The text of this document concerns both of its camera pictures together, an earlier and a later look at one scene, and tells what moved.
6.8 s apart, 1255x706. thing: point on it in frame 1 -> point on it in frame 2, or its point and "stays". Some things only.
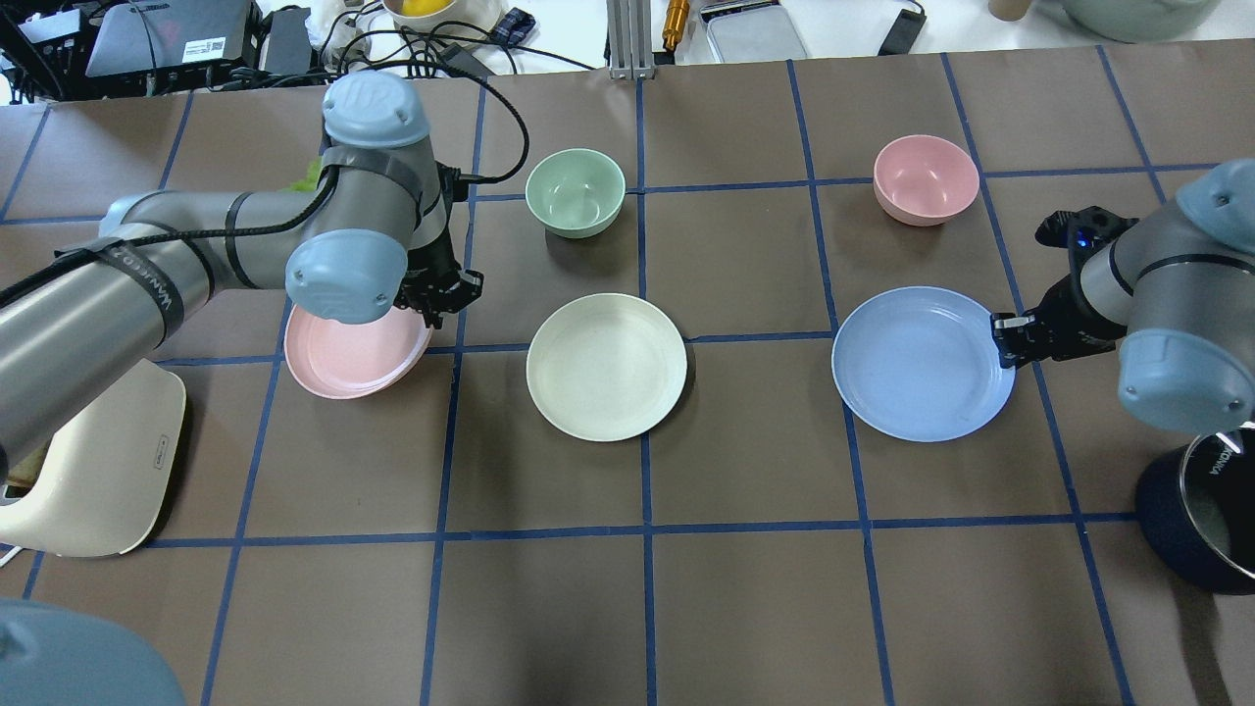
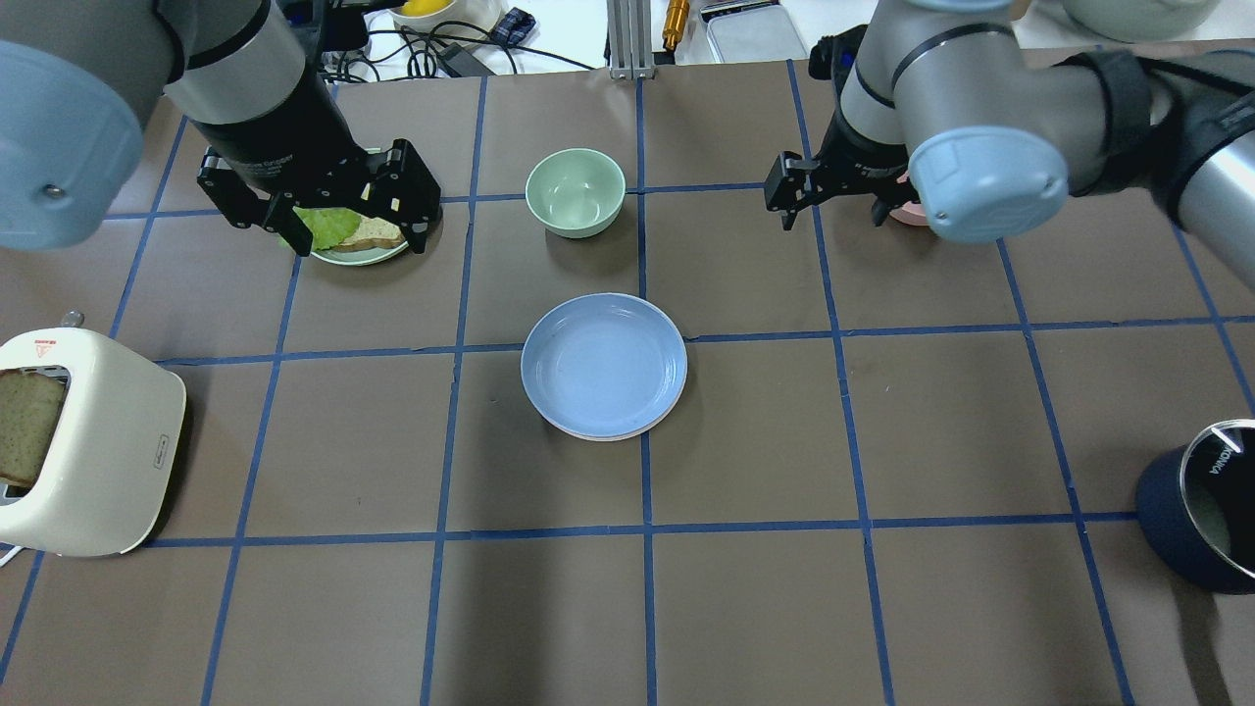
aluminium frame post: [630, 39] stays
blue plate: [922, 365] -> [604, 365]
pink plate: [353, 360] -> [610, 439]
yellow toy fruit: [412, 8] stays
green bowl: [577, 193] stays
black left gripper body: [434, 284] -> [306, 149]
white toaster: [107, 475] stays
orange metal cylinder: [676, 18] stays
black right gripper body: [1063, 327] -> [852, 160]
